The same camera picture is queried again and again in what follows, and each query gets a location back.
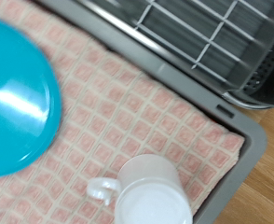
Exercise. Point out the white plastic mug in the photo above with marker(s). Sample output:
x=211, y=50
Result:
x=152, y=193

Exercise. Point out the grey plastic crate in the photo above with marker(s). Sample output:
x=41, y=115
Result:
x=250, y=155

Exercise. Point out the blue plastic plate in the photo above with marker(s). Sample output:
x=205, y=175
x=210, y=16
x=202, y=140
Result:
x=16, y=93

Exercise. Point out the pink checked towel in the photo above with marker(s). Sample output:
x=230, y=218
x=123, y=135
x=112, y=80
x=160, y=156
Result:
x=127, y=118

